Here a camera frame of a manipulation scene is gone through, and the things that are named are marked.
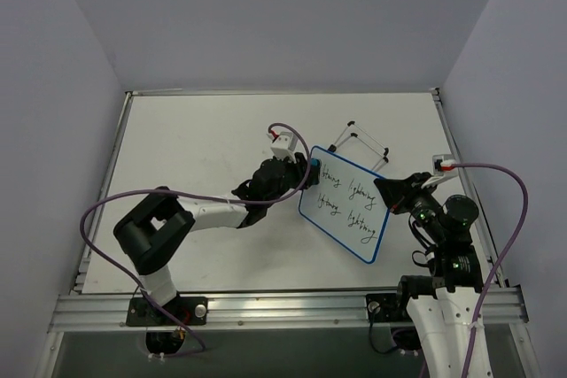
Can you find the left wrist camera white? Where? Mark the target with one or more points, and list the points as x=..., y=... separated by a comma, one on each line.
x=283, y=145

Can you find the aluminium front rail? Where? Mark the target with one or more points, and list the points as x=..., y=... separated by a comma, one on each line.
x=225, y=311

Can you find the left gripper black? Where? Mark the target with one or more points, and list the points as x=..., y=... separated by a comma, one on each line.
x=300, y=169

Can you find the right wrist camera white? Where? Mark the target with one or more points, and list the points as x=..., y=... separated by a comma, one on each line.
x=443, y=170

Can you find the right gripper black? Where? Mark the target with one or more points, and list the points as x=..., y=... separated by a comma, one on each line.
x=400, y=192

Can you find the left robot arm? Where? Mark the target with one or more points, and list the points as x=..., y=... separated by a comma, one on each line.
x=152, y=232

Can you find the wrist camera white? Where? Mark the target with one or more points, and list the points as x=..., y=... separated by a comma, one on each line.
x=283, y=145
x=443, y=170

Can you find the blue whiteboard eraser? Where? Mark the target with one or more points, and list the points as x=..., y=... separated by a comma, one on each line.
x=315, y=163

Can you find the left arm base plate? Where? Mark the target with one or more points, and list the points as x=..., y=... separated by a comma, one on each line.
x=190, y=310

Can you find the wire whiteboard stand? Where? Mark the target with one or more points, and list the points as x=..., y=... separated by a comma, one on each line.
x=354, y=133

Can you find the blue-framed whiteboard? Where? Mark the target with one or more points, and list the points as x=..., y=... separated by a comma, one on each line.
x=346, y=205

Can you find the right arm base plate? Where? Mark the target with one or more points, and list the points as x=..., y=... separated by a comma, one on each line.
x=382, y=307

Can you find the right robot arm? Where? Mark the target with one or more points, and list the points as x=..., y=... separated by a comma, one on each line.
x=442, y=304

